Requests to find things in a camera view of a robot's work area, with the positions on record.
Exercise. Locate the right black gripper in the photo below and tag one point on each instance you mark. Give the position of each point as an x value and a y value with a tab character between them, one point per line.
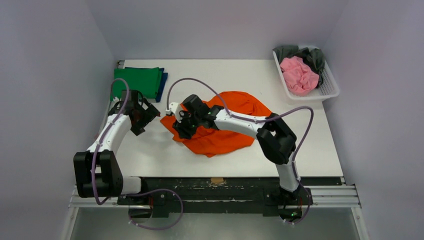
184	126

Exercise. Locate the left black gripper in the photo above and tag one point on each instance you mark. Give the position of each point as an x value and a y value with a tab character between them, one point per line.
150	113

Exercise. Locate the orange t shirt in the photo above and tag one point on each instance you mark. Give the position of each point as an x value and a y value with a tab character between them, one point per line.
211	142

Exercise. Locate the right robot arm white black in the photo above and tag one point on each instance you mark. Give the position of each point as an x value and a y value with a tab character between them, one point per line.
278	142

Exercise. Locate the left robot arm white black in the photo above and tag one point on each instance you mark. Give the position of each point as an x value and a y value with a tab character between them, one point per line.
97	172

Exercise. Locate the folded green t shirt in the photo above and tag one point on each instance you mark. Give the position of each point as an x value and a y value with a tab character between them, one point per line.
130	75

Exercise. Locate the folded blue t shirt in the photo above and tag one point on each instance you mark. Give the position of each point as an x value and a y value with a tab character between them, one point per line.
162	84

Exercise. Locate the brown tape piece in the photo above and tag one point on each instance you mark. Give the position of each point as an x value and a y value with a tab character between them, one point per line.
217	180

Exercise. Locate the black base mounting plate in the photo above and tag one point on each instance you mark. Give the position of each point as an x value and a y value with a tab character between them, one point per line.
238	195

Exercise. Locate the pink t shirt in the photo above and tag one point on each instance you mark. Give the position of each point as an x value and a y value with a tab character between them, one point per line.
298	76

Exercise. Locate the dark grey t shirt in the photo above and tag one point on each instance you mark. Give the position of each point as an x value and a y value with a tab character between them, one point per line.
314	58

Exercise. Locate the white plastic basket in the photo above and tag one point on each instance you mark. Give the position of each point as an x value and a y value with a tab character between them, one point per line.
329	88

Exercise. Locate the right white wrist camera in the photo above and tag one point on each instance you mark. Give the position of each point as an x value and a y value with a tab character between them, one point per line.
173	109

